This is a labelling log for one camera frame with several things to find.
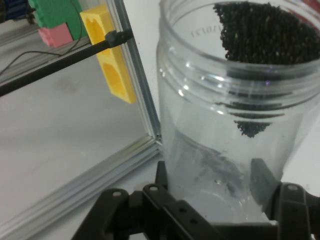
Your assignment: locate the green foam block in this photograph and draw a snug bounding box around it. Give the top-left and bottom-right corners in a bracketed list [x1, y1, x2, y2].
[27, 0, 88, 41]

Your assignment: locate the clear plastic jar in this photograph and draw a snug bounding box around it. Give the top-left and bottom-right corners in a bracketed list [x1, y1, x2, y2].
[156, 0, 320, 223]

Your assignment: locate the yellow box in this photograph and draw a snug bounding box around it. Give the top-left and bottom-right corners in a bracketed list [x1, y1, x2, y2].
[79, 3, 138, 105]

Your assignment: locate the pink foam block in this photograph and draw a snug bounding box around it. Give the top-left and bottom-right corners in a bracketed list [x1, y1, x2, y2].
[37, 22, 75, 48]

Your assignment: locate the red bowl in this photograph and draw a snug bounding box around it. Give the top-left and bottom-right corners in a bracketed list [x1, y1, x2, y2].
[287, 4, 320, 30]

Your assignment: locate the aluminium frame post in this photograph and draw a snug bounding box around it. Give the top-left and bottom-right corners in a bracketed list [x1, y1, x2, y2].
[0, 136, 163, 240]

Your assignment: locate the black stand pole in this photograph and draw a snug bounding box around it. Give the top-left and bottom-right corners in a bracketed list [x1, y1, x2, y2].
[0, 28, 133, 99]

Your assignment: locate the thin black wire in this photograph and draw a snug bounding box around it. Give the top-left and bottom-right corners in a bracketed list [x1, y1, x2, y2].
[0, 0, 83, 76]

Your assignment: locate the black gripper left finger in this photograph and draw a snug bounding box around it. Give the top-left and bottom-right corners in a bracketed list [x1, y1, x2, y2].
[72, 161, 221, 240]

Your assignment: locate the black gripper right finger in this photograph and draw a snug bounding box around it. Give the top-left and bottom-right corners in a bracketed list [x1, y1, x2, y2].
[251, 158, 320, 240]

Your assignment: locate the short aluminium frame rail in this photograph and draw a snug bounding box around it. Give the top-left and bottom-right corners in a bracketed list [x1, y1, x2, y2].
[106, 0, 164, 147]

